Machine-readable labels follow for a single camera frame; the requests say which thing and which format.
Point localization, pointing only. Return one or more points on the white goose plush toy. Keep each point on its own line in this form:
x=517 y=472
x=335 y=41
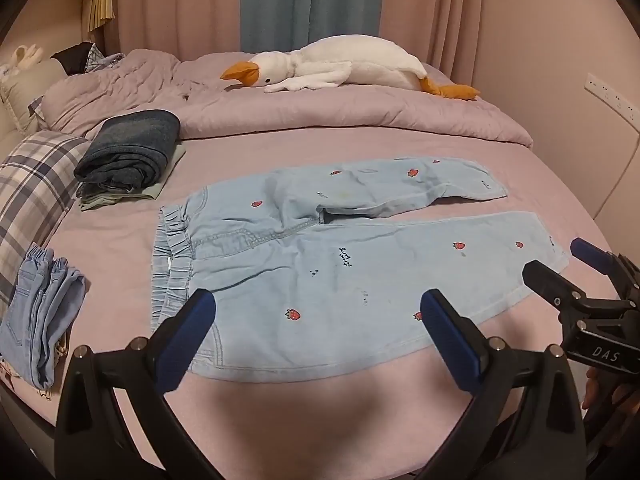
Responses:
x=350 y=62

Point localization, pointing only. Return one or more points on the folded pale green garment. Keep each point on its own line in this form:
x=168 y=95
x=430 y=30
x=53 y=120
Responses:
x=150 y=191

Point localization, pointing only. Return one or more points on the person's right hand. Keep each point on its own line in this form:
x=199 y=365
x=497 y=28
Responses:
x=592 y=385

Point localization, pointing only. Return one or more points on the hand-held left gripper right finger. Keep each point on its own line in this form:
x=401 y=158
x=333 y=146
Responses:
x=446 y=331

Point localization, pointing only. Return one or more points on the folded dark blue jeans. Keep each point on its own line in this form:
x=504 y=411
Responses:
x=132 y=152

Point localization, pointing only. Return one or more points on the blue curtain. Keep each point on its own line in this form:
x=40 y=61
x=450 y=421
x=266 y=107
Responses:
x=310 y=0

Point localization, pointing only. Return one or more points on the folded light blue jeans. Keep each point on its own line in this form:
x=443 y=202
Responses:
x=37 y=310

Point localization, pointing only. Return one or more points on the pink curtain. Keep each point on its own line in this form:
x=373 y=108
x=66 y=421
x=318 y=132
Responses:
x=175 y=5

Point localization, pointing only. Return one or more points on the white wall socket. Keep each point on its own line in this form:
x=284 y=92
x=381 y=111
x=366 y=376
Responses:
x=612 y=96

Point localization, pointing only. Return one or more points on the plaid pillow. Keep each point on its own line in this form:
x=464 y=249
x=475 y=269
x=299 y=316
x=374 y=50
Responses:
x=35 y=180

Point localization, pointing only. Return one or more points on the blue checked shirt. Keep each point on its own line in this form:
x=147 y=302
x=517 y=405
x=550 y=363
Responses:
x=102 y=59

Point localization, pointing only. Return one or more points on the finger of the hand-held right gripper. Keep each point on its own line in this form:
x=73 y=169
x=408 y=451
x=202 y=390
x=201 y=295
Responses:
x=590 y=251
x=550 y=285

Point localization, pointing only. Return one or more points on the light blue strawberry print pants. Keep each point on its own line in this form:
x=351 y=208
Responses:
x=350 y=270

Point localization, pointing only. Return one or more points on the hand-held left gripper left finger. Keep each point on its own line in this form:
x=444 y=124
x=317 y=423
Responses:
x=196 y=321

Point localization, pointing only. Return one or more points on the pink duvet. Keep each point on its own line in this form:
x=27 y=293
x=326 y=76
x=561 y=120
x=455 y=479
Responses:
x=310 y=110

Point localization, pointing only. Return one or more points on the pink bed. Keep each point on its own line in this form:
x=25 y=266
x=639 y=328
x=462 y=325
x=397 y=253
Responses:
x=125 y=240

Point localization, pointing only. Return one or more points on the small white plush toy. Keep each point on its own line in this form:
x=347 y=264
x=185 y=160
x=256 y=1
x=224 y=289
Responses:
x=22 y=55

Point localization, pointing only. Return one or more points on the beige pillow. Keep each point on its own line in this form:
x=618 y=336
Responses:
x=22 y=95

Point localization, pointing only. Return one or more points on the dark cloth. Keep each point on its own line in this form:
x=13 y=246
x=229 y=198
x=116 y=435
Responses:
x=75 y=57

